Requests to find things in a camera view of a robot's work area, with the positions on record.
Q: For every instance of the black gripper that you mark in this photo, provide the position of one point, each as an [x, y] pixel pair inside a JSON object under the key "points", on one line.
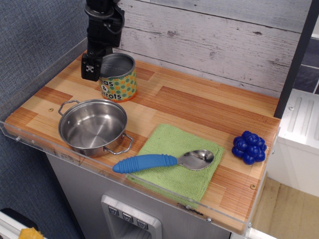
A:
{"points": [[102, 38]]}

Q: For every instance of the peas and carrots can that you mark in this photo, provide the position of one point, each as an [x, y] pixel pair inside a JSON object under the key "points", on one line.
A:
{"points": [[118, 77]]}

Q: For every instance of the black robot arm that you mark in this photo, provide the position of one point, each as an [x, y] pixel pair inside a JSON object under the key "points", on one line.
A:
{"points": [[106, 21]]}

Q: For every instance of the stainless steel pot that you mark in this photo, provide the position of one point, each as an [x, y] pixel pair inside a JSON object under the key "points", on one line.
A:
{"points": [[94, 127]]}

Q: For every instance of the grey toy fridge cabinet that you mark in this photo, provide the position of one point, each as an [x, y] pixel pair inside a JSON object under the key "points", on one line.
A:
{"points": [[106, 208]]}

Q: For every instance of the blue toy grape cluster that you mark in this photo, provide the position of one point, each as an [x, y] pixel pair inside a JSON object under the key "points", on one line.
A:
{"points": [[249, 147]]}

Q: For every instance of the white appliance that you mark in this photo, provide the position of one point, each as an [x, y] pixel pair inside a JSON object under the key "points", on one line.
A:
{"points": [[294, 160]]}

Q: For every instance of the blue handled metal spoon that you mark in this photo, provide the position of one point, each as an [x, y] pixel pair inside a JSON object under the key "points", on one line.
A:
{"points": [[194, 160]]}

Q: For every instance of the black vertical post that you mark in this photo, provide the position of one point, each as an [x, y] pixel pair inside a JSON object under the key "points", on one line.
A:
{"points": [[298, 58]]}

